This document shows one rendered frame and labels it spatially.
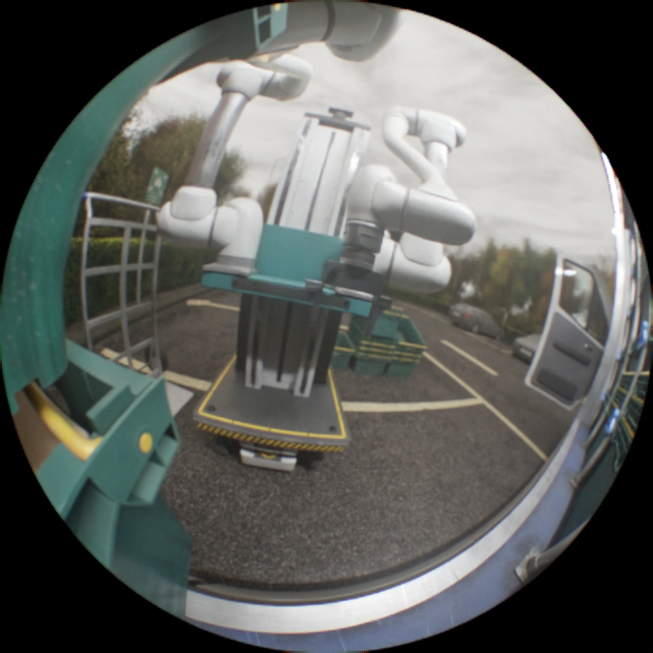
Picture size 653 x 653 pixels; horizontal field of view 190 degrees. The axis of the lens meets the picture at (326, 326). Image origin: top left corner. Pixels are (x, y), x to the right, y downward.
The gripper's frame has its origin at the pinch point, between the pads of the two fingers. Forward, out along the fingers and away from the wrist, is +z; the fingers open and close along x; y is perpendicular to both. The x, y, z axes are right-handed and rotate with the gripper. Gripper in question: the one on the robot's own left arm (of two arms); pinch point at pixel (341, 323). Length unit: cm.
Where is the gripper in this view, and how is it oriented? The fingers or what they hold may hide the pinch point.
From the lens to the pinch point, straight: 45.3
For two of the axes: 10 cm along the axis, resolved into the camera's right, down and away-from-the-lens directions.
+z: -2.2, 9.4, 2.7
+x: 9.7, 1.8, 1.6
